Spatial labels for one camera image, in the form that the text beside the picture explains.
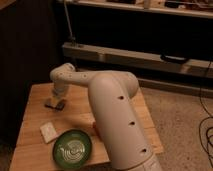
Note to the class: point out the upper wooden shelf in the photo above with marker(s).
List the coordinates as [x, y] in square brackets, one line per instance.
[130, 7]

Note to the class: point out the white sponge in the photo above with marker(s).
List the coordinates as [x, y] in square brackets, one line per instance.
[48, 132]

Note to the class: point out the long white shelf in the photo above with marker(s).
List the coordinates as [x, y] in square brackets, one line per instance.
[195, 77]

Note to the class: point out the black object on shelf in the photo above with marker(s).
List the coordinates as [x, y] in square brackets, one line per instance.
[174, 60]

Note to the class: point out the metal pole stand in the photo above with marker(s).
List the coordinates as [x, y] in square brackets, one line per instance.
[71, 36]

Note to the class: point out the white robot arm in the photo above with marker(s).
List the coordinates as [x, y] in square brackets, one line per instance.
[110, 94]

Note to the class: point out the green patterned plate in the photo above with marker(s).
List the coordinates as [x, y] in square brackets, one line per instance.
[72, 149]

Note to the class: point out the wooden table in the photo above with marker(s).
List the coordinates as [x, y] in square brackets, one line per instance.
[33, 154]

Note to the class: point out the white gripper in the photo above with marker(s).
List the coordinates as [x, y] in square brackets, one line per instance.
[59, 91]

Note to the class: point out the dark grey eraser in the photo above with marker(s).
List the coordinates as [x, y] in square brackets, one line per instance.
[55, 105]

